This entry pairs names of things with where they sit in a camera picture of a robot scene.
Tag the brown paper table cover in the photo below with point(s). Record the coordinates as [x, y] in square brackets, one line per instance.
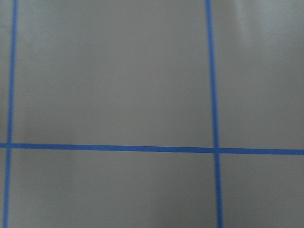
[151, 113]

